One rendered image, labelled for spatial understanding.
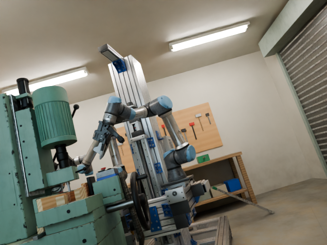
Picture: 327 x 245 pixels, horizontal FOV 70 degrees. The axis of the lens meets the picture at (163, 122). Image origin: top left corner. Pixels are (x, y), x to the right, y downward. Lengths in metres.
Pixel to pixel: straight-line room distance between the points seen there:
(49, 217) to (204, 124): 3.90
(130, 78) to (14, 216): 1.44
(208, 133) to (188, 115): 0.52
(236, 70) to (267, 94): 0.78
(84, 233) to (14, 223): 0.38
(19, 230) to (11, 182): 0.22
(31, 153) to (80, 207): 0.44
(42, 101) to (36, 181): 0.40
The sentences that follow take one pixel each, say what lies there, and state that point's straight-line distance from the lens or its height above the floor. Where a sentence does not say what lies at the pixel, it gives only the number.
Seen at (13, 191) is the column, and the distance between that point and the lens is 1.34.
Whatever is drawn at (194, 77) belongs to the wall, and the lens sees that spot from 4.95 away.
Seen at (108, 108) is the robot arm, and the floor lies 1.33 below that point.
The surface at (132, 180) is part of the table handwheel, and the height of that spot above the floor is 0.92.
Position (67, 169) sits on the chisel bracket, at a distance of 1.30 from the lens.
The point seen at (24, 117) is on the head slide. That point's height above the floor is 1.37.
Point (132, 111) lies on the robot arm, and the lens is 1.44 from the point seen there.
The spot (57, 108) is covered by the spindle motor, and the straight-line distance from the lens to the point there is 1.34.
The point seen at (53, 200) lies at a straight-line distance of 1.20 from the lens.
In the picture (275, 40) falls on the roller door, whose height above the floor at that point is 2.40.
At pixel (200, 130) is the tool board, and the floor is 1.45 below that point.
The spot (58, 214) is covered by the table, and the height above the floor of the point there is 0.87.
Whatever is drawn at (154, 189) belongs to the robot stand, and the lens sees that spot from 2.01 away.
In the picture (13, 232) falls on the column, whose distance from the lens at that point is 1.36.
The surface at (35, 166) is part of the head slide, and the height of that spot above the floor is 1.11.
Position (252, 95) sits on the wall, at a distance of 5.08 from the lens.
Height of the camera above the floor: 0.92
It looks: 11 degrees up
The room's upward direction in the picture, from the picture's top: 17 degrees counter-clockwise
